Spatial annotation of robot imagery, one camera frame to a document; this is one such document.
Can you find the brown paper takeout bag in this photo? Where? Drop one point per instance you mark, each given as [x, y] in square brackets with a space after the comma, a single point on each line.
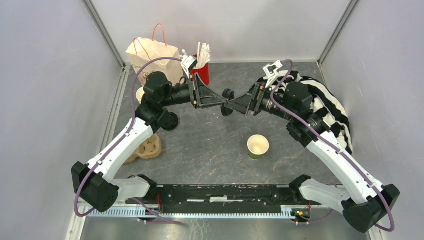
[165, 56]

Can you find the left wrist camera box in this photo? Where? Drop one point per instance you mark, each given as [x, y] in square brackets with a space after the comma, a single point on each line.
[188, 63]

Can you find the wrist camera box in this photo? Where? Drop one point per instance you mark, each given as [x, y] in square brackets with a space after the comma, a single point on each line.
[188, 63]
[272, 72]

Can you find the white wrapped straws bundle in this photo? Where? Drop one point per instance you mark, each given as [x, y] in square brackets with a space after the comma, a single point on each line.
[203, 54]

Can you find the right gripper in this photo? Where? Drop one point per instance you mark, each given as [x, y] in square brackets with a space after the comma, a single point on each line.
[252, 101]

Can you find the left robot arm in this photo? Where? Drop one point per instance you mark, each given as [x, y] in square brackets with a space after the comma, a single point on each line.
[95, 181]

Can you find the cardboard cup carrier tray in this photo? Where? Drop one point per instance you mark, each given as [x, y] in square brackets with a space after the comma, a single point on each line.
[149, 149]

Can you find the stack of paper cups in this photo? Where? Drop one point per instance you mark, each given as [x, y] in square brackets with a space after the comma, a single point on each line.
[139, 94]

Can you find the green paper coffee cup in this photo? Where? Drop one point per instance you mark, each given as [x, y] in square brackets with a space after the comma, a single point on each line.
[257, 146]

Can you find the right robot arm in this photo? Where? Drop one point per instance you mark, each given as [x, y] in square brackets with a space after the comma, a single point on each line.
[364, 200]

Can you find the stack of black lids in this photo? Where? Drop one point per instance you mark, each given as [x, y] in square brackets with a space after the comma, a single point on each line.
[171, 122]

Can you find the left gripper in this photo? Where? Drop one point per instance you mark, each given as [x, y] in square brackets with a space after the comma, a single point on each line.
[204, 97]

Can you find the black plastic cup lid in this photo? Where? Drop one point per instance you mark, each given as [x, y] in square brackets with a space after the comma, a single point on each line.
[228, 94]

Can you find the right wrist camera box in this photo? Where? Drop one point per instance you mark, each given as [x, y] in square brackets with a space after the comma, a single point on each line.
[272, 72]

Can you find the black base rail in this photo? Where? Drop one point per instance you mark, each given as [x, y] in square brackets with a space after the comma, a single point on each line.
[224, 198]

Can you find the black white striped cloth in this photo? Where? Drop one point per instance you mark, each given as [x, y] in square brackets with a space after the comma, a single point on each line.
[324, 104]

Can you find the red cup holder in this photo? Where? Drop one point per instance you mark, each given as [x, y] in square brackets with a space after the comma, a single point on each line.
[203, 73]

